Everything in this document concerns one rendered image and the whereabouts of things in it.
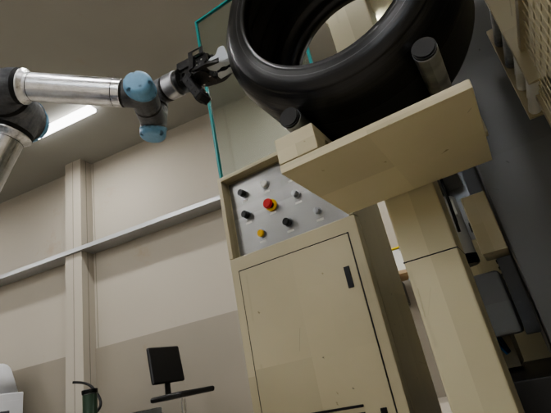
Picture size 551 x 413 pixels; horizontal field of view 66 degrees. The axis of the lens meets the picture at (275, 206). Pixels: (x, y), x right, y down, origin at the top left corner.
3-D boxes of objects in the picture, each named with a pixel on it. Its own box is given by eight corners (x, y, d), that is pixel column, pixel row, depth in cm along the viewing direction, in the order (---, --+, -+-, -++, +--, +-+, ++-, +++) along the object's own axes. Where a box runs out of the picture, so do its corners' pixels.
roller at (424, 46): (448, 137, 104) (443, 121, 106) (467, 129, 102) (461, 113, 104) (415, 63, 75) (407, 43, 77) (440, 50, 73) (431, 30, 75)
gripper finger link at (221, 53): (232, 36, 113) (205, 50, 117) (233, 54, 111) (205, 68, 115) (239, 43, 115) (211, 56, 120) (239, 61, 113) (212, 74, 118)
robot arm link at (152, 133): (131, 124, 116) (134, 91, 120) (142, 145, 126) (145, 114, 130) (161, 123, 116) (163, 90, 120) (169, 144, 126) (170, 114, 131)
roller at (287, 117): (345, 179, 116) (341, 165, 117) (360, 174, 114) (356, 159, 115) (280, 130, 87) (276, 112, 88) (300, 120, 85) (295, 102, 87)
